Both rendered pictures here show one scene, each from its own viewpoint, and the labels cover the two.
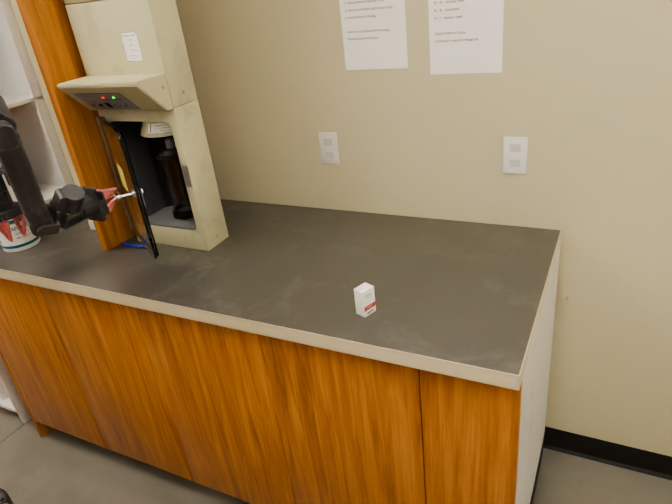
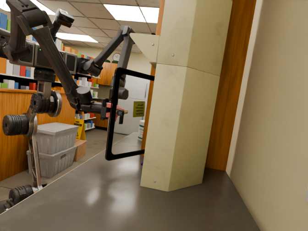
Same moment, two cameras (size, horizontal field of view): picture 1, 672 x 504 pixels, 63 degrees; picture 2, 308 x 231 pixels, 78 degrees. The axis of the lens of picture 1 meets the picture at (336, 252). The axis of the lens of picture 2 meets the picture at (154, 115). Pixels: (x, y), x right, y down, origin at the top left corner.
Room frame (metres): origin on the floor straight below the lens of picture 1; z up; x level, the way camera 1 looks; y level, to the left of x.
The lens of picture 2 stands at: (1.40, -0.25, 1.29)
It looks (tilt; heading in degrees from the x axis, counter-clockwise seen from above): 6 degrees down; 69
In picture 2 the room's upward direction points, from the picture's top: 8 degrees clockwise
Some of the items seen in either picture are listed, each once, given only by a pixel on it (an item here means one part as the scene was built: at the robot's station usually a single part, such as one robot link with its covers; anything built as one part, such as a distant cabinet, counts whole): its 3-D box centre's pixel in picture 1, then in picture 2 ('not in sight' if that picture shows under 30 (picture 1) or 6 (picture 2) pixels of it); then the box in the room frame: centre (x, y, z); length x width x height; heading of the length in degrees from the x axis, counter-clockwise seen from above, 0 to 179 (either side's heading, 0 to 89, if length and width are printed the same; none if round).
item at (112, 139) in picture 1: (127, 187); (136, 115); (1.65, 0.62, 1.19); 0.30 x 0.01 x 0.40; 28
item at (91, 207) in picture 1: (85, 207); (100, 108); (1.49, 0.69, 1.20); 0.07 x 0.07 x 0.10; 60
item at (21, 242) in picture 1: (14, 226); not in sight; (1.90, 1.15, 1.02); 0.13 x 0.13 x 0.15
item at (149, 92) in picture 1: (114, 96); (150, 57); (1.67, 0.58, 1.46); 0.32 x 0.12 x 0.10; 60
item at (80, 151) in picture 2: not in sight; (74, 149); (1.35, 3.37, 0.14); 0.41 x 0.32 x 0.28; 67
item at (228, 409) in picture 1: (251, 357); not in sight; (1.69, 0.37, 0.45); 2.05 x 0.67 x 0.90; 60
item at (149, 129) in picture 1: (166, 121); not in sight; (1.80, 0.49, 1.34); 0.18 x 0.18 x 0.05
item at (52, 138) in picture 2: not in sight; (55, 137); (1.08, 2.82, 0.49); 0.60 x 0.42 x 0.33; 60
